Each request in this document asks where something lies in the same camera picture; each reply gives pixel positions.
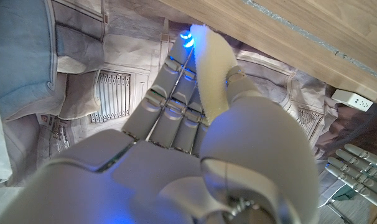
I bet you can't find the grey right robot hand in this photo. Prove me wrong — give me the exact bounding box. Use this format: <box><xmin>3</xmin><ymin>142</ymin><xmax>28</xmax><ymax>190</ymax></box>
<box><xmin>0</xmin><ymin>29</ymin><xmax>320</xmax><ymax>224</ymax></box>

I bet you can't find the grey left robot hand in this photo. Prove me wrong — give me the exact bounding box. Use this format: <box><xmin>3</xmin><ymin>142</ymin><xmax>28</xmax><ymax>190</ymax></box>
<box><xmin>324</xmin><ymin>142</ymin><xmax>377</xmax><ymax>215</ymax></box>

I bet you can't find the pale yellow sponge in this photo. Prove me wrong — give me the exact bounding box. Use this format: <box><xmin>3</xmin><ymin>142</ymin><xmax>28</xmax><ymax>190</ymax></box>
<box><xmin>190</xmin><ymin>24</ymin><xmax>239</xmax><ymax>125</ymax></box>

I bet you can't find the white power strip box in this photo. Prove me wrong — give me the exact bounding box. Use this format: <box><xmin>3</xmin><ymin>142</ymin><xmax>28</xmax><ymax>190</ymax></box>
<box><xmin>330</xmin><ymin>89</ymin><xmax>375</xmax><ymax>113</ymax></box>

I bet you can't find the printed sofa backdrop cloth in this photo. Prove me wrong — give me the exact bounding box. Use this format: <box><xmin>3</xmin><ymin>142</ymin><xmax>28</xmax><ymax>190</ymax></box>
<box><xmin>0</xmin><ymin>0</ymin><xmax>377</xmax><ymax>187</ymax></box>

